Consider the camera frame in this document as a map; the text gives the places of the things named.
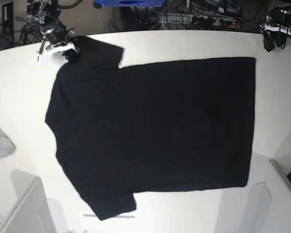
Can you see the black equipment rack left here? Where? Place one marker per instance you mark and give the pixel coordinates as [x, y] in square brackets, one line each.
[8, 19]

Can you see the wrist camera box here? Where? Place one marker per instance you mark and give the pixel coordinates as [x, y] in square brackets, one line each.
[41, 59]

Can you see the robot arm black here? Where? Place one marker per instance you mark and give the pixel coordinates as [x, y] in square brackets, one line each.
[45, 12]
[278, 4]

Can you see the white bin right front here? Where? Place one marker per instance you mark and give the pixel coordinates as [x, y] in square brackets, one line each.
[268, 208]

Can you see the blue plastic bin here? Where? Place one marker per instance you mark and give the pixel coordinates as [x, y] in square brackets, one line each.
[119, 3]

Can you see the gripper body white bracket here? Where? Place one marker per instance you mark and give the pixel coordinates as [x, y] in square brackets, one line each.
[277, 28]
[58, 39]

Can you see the black T-shirt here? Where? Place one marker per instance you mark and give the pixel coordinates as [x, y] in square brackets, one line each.
[173, 126]

